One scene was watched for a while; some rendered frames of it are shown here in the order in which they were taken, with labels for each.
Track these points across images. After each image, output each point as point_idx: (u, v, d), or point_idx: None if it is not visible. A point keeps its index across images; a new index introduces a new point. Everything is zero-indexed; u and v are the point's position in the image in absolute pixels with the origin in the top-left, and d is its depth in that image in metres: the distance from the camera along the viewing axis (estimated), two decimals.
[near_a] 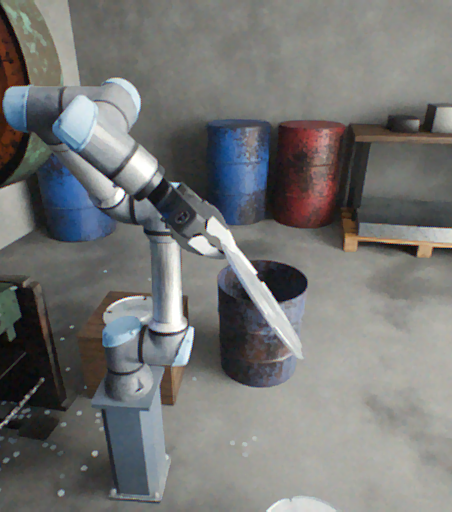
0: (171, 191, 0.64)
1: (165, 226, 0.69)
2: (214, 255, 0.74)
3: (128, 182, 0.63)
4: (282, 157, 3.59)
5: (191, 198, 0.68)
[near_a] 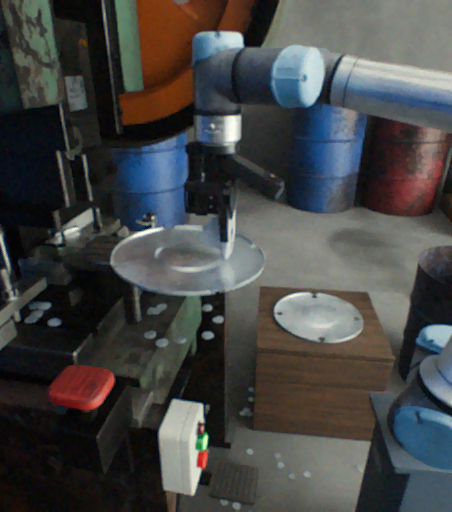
0: (247, 160, 0.69)
1: (228, 191, 0.66)
2: (230, 246, 0.72)
3: (236, 128, 0.63)
4: (384, 134, 3.12)
5: (236, 181, 0.72)
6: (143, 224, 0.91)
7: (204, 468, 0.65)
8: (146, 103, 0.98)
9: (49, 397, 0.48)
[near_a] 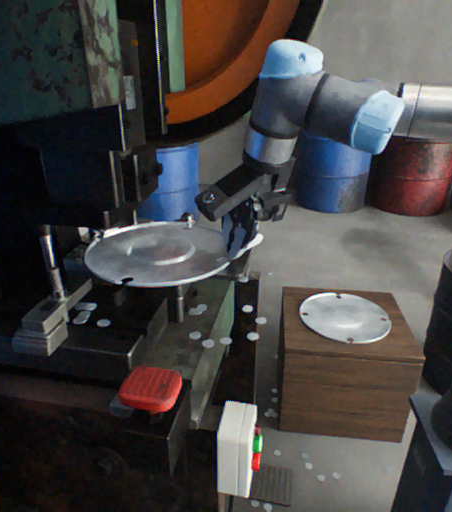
0: (244, 184, 0.61)
1: None
2: (224, 240, 0.74)
3: (246, 137, 0.60)
4: None
5: (252, 207, 0.64)
6: None
7: (258, 470, 0.64)
8: None
9: (121, 399, 0.48)
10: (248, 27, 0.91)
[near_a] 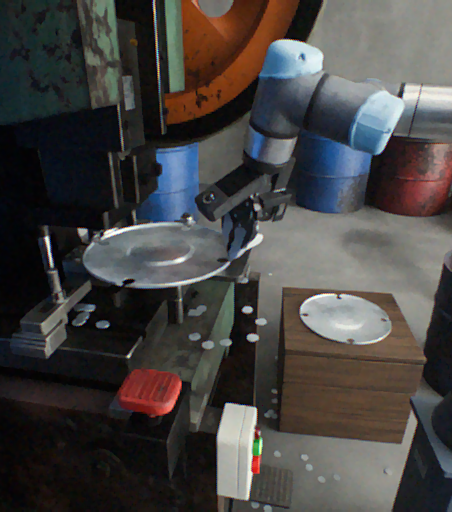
0: (244, 184, 0.61)
1: None
2: (224, 240, 0.74)
3: (246, 137, 0.60)
4: None
5: (252, 207, 0.64)
6: (182, 223, 0.91)
7: (258, 473, 0.64)
8: None
9: (120, 402, 0.47)
10: None
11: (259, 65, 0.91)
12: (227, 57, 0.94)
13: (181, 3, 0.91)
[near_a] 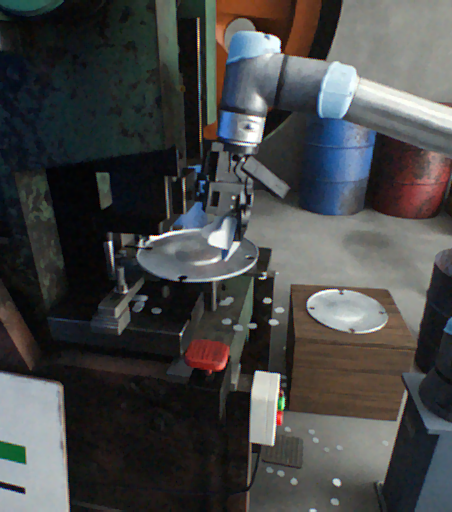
0: None
1: (252, 191, 0.67)
2: (236, 246, 0.73)
3: (263, 130, 0.65)
4: (394, 141, 3.29)
5: None
6: None
7: (281, 424, 0.82)
8: None
9: (187, 361, 0.66)
10: None
11: None
12: None
13: None
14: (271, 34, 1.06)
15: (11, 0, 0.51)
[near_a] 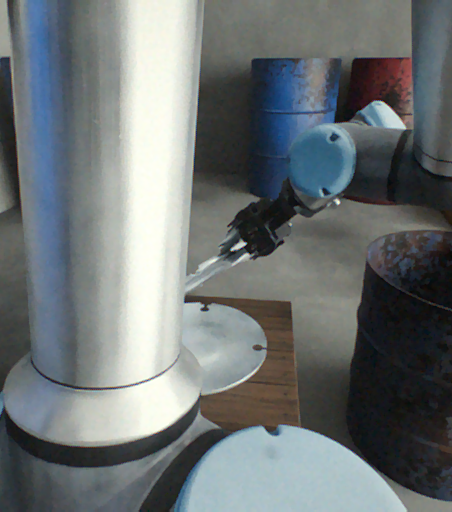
0: None
1: (290, 230, 0.67)
2: None
3: None
4: (359, 105, 2.58)
5: (266, 199, 0.67)
6: None
7: None
8: None
9: None
10: None
11: None
12: None
13: None
14: None
15: None
